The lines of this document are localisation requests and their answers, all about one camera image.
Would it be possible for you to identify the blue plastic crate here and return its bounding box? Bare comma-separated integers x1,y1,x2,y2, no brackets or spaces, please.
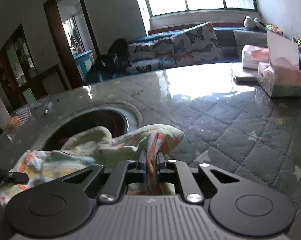
73,50,94,81

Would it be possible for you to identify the pink green tissue box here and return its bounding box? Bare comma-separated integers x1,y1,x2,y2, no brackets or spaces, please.
257,31,301,97

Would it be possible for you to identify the colourful patterned fleece garment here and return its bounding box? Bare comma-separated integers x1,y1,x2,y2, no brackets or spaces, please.
0,124,184,206

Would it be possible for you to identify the pink white tissue pack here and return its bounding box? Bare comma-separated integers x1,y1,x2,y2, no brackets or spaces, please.
242,45,269,69

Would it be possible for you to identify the grey plush toy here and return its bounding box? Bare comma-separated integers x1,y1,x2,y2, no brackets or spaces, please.
243,16,266,30

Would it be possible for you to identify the butterfly print cushion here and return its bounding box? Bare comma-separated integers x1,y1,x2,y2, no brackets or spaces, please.
126,22,224,75

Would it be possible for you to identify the grey pillow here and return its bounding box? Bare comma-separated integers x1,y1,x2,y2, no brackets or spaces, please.
234,30,267,61

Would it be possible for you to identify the black bag on floor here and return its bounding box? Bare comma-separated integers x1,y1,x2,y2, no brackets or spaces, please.
85,38,129,84

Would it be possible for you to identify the flat grey remote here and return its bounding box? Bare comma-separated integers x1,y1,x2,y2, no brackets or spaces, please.
233,69,258,82

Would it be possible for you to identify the quilted grey table cover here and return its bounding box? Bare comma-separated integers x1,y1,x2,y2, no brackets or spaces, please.
0,63,301,239

